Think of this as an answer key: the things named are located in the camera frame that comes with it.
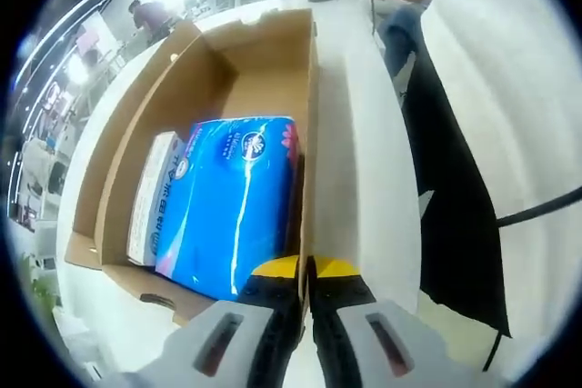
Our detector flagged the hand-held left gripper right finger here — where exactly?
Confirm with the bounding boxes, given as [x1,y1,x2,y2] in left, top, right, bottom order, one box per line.
[308,254,515,388]

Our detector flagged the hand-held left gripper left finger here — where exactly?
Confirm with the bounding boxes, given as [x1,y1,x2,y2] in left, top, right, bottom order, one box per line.
[106,255,306,388]

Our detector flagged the blue tissue pack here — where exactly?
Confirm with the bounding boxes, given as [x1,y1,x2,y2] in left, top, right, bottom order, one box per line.
[154,111,301,302]

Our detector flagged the white printed carton box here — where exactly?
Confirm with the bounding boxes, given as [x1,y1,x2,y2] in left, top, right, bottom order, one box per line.
[125,130,190,267]

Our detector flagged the brown cardboard shoe box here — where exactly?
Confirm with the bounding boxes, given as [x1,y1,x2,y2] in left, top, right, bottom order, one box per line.
[63,5,319,328]

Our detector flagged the green plant in white pot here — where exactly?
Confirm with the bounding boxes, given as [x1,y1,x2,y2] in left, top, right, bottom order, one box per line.
[26,255,63,312]

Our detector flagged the person's blue jeans leg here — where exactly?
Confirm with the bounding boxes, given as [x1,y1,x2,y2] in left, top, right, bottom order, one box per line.
[378,6,426,85]

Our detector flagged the person's white and black shirt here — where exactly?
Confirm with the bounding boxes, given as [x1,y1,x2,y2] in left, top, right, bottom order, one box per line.
[399,0,582,371]

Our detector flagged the pink monitor screen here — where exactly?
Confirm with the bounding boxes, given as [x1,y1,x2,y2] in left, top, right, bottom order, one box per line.
[75,15,115,57]

